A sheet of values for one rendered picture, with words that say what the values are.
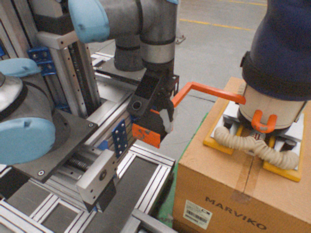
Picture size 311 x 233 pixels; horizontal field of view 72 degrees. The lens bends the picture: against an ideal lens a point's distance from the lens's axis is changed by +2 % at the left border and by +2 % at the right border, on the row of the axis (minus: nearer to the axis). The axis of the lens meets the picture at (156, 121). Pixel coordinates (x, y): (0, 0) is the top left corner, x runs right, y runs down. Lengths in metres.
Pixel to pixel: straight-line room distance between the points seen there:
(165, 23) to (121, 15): 0.09
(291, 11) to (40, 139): 0.56
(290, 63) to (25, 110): 0.57
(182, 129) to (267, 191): 1.51
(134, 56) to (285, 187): 0.70
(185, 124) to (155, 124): 1.62
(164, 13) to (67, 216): 1.30
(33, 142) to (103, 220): 1.03
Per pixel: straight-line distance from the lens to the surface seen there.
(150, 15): 0.41
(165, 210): 1.64
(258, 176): 0.72
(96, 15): 0.38
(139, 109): 0.46
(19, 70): 0.54
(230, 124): 0.77
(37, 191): 1.66
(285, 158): 0.67
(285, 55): 0.60
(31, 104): 0.44
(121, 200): 1.45
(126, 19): 0.40
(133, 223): 0.97
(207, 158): 0.71
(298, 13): 0.58
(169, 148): 1.95
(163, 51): 0.45
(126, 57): 0.91
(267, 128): 0.65
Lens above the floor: 1.49
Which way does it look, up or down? 43 degrees down
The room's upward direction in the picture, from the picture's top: straight up
